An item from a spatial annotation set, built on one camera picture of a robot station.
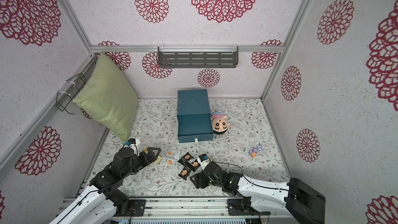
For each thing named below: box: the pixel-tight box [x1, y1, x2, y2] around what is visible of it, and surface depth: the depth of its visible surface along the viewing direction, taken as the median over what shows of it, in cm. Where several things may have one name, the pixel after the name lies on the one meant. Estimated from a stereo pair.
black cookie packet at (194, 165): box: [189, 159, 201, 172], surface depth 87 cm
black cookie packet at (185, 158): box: [177, 151, 194, 166], surface depth 91 cm
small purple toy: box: [248, 142, 263, 158], surface depth 92 cm
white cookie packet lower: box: [160, 156, 177, 167], surface depth 89 cm
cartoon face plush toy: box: [210, 109, 231, 135], surface depth 98 cm
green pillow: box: [72, 52, 138, 143], surface depth 85 cm
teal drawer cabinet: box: [177, 89, 214, 144], surface depth 91 cm
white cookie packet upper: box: [165, 149, 181, 160], surface depth 92 cm
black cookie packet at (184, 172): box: [178, 165, 192, 181], surface depth 85 cm
